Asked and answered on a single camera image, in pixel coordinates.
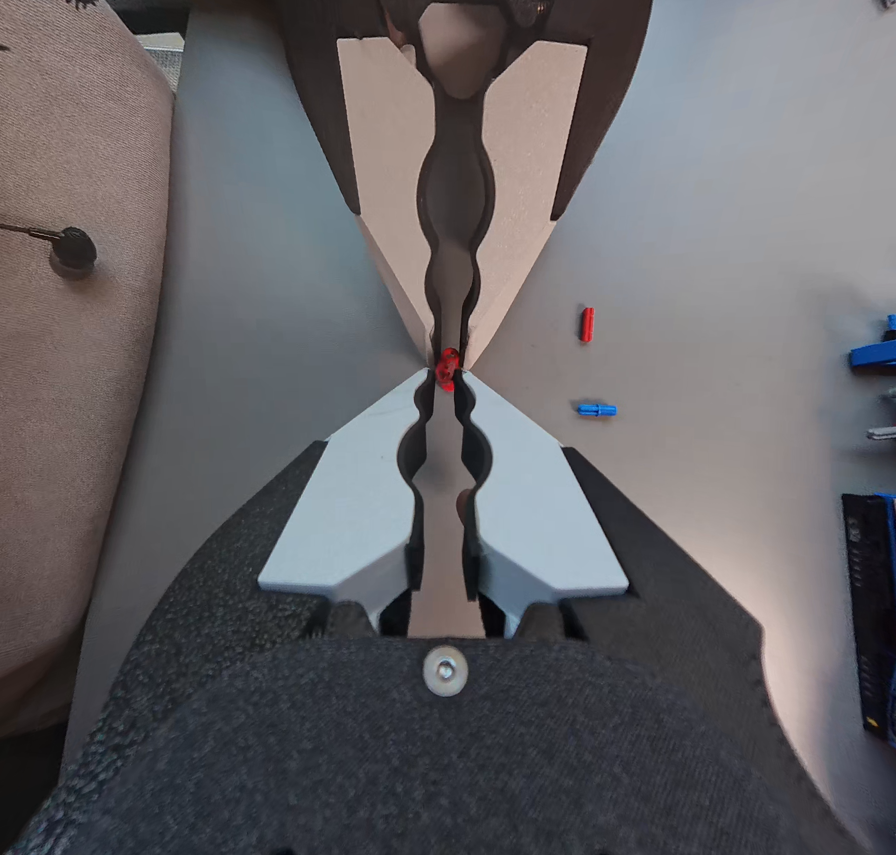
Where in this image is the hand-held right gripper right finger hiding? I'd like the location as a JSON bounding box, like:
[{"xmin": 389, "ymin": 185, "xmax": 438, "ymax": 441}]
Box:
[{"xmin": 454, "ymin": 371, "xmax": 630, "ymax": 639}]

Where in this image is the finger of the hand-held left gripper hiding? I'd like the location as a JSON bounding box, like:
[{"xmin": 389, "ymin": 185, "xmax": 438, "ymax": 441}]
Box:
[
  {"xmin": 337, "ymin": 38, "xmax": 440, "ymax": 366},
  {"xmin": 462, "ymin": 40, "xmax": 588, "ymax": 370}
]

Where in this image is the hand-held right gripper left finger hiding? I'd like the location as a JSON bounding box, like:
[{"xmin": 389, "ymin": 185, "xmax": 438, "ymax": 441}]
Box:
[{"xmin": 258, "ymin": 368, "xmax": 430, "ymax": 636}]

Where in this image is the blue brick toy race car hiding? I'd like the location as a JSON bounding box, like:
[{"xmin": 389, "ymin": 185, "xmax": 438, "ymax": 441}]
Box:
[{"xmin": 841, "ymin": 491, "xmax": 896, "ymax": 743}]

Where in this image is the blue brick beam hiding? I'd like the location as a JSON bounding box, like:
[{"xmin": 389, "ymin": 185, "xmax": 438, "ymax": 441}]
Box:
[{"xmin": 849, "ymin": 315, "xmax": 896, "ymax": 375}]

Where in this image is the black round button with cord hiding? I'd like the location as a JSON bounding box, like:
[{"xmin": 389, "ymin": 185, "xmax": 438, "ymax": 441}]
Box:
[{"xmin": 0, "ymin": 222, "xmax": 98, "ymax": 273}]

